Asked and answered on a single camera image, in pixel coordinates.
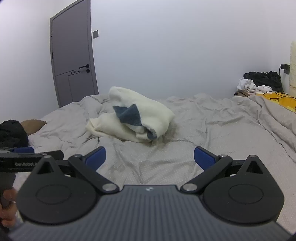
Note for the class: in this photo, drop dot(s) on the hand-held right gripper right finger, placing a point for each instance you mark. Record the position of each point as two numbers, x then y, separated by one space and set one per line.
203 160

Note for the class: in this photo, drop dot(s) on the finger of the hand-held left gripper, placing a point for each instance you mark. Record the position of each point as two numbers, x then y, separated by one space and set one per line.
23 150
52 154

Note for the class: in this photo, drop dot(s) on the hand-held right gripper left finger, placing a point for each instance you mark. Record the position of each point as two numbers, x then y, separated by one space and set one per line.
97 158

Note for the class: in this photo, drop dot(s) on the cream blue striped sweater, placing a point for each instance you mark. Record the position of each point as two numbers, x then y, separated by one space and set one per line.
150 109

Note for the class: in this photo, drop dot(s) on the person's left hand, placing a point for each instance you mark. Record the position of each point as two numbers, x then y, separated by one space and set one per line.
8 215

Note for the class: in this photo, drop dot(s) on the brown pillow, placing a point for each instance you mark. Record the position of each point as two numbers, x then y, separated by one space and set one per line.
32 125

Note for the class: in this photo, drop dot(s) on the grey duvet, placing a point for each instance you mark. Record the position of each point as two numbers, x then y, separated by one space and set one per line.
208 120

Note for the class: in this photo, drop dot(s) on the wooden bedside table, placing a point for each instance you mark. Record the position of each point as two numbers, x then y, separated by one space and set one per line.
242 93

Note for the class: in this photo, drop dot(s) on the white cloth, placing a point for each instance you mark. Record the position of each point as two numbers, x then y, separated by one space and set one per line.
247 83

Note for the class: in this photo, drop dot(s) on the yellow pillow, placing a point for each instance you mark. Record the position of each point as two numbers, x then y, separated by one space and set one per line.
283 99

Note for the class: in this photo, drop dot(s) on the grey door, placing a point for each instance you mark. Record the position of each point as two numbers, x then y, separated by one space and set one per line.
69 46

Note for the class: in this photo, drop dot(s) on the cream quilted headboard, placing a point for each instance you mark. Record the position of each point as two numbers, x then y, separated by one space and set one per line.
293 64

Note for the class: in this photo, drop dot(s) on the black wall charger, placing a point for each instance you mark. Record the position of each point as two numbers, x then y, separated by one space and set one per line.
285 68

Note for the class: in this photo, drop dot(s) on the grey wall switch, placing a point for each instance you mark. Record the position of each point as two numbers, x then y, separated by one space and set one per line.
95 34

